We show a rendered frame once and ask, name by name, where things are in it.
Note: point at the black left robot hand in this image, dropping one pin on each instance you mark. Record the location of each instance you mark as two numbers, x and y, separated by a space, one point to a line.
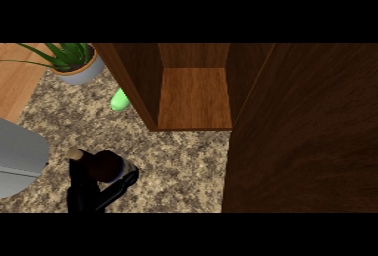
78 190

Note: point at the dark brown wine bottle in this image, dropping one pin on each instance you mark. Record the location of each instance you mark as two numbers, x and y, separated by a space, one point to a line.
105 165

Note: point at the brown wooden cabinet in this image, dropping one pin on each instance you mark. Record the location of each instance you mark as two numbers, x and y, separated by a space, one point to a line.
194 96

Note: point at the dark brown cabinet door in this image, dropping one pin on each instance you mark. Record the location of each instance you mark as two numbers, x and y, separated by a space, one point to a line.
304 133

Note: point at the grey rounded appliance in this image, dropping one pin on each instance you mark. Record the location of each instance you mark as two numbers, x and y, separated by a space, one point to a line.
19 156

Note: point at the light green bottle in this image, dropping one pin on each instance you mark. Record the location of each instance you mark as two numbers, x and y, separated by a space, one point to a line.
120 100

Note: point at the green potted plant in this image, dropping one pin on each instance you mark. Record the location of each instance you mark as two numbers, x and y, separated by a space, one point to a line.
74 63

